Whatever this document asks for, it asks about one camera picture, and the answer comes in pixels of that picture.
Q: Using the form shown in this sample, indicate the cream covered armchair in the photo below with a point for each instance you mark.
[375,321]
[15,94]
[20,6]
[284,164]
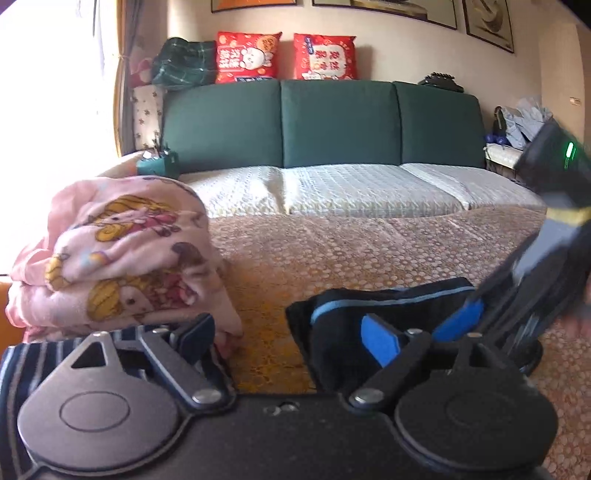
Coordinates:
[501,157]

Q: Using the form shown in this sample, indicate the green tissue box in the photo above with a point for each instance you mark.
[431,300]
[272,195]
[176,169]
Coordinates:
[161,166]

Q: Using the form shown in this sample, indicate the small blue object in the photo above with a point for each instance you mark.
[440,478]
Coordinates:
[495,138]

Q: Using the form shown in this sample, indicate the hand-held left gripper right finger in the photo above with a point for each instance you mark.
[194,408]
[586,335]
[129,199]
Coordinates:
[376,339]

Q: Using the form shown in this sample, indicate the dark striped garment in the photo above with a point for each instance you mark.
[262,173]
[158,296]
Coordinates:
[18,369]

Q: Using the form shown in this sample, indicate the white floral bag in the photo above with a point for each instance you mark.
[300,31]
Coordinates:
[145,115]

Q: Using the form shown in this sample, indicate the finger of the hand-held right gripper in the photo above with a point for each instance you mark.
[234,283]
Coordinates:
[461,316]

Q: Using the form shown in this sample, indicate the cream quilted sofa cover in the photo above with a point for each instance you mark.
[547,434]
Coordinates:
[346,189]

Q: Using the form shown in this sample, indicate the green sofa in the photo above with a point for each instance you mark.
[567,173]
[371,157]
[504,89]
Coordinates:
[337,124]

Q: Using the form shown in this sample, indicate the black pants with blue stripes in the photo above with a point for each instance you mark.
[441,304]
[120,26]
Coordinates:
[332,350]

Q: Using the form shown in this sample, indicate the pile of grey clothes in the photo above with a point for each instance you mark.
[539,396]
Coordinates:
[521,124]

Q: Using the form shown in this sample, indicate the patterned lace tablecloth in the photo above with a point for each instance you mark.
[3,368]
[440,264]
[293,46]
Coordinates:
[346,249]

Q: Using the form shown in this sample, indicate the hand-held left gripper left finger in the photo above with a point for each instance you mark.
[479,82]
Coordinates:
[198,334]

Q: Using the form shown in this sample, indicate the red cartoon rabbit cushion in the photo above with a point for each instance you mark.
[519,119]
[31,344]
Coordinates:
[247,57]
[323,57]

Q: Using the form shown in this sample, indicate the wide framed wall picture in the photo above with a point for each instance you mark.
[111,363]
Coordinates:
[383,9]

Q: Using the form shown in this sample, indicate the pink cartoon blanket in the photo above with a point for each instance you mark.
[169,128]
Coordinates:
[115,258]

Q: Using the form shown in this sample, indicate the black telephone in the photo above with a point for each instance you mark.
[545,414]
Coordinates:
[441,83]

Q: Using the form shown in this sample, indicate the green plaid cushion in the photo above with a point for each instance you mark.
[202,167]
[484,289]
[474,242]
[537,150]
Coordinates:
[184,64]

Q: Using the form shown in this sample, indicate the pink plush item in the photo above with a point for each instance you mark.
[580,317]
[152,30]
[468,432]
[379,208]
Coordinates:
[141,71]

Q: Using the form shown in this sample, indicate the window curtain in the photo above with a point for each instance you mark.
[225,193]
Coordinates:
[127,27]

